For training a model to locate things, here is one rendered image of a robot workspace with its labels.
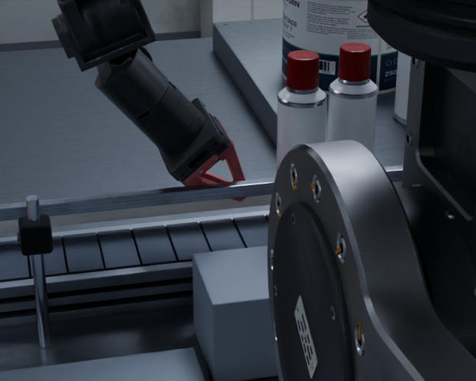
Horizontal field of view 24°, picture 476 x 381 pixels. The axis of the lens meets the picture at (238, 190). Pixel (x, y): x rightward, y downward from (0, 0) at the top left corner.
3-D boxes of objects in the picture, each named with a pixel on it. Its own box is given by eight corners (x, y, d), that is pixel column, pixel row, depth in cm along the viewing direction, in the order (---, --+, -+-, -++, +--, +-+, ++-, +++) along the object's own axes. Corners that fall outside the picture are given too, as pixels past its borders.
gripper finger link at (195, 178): (258, 158, 122) (203, 102, 117) (274, 185, 116) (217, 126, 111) (211, 198, 123) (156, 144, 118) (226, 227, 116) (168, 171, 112)
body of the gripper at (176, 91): (208, 107, 119) (162, 60, 115) (229, 144, 110) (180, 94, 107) (163, 147, 120) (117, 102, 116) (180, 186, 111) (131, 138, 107)
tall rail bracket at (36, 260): (56, 313, 116) (44, 170, 109) (61, 351, 109) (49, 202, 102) (25, 316, 115) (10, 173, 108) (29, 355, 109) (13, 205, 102)
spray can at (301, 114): (314, 218, 125) (319, 44, 116) (327, 240, 120) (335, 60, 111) (270, 223, 124) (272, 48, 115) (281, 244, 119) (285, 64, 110)
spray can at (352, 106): (361, 208, 127) (370, 37, 118) (376, 228, 122) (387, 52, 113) (318, 212, 126) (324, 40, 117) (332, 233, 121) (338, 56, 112)
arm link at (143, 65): (91, 88, 107) (134, 48, 106) (83, 64, 113) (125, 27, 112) (137, 134, 110) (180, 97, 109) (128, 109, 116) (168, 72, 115)
